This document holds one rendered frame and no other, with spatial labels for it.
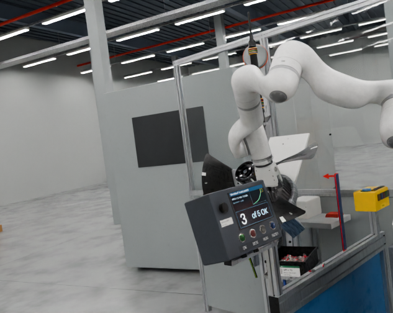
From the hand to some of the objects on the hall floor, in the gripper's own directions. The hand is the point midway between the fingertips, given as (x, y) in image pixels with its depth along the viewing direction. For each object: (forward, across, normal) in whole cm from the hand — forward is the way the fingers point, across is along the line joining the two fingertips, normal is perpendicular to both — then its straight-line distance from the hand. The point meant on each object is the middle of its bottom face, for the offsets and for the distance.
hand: (274, 195), depth 181 cm
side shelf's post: (+130, -25, +36) cm, 137 cm away
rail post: (+122, +23, +15) cm, 126 cm away
